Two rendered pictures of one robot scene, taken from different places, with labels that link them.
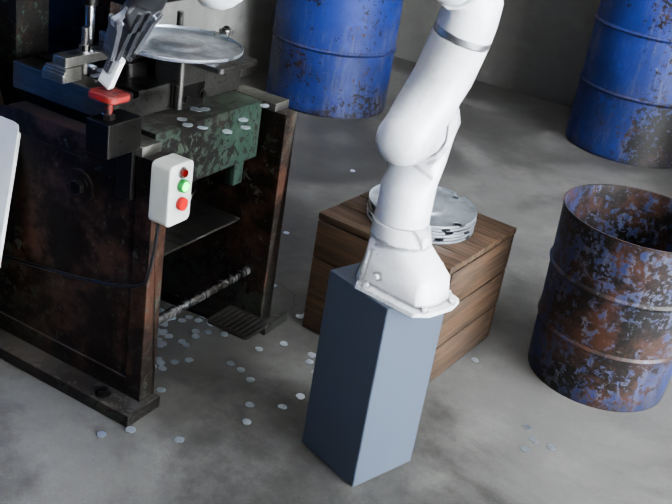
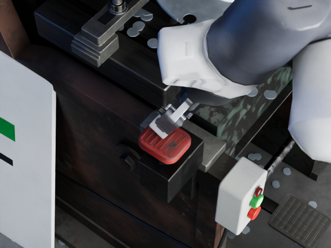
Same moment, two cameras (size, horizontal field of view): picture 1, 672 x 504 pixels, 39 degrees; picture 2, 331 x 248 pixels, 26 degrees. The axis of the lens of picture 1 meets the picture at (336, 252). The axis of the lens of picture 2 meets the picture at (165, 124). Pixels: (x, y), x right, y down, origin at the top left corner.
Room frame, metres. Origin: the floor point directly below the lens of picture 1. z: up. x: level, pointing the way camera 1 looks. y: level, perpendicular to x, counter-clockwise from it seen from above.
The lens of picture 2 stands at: (1.13, 0.37, 1.64)
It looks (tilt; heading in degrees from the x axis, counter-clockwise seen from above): 54 degrees down; 10
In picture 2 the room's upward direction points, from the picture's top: straight up
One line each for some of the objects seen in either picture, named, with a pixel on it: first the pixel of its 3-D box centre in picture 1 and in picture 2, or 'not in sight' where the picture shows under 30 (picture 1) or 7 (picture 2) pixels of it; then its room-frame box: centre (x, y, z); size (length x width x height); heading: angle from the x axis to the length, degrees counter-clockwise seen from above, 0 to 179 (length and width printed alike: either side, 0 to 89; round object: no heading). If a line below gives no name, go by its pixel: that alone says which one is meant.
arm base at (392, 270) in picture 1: (409, 258); not in sight; (1.71, -0.15, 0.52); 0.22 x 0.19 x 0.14; 44
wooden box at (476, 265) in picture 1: (408, 277); not in sight; (2.31, -0.21, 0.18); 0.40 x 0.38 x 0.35; 59
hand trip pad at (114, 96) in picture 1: (108, 109); (164, 151); (1.72, 0.48, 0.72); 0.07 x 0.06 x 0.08; 63
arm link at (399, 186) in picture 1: (419, 156); not in sight; (1.77, -0.13, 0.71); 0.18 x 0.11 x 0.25; 158
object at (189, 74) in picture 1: (193, 77); not in sight; (2.04, 0.38, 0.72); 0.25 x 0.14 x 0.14; 63
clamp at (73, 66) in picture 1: (81, 51); (114, 10); (1.97, 0.61, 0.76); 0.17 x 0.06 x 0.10; 153
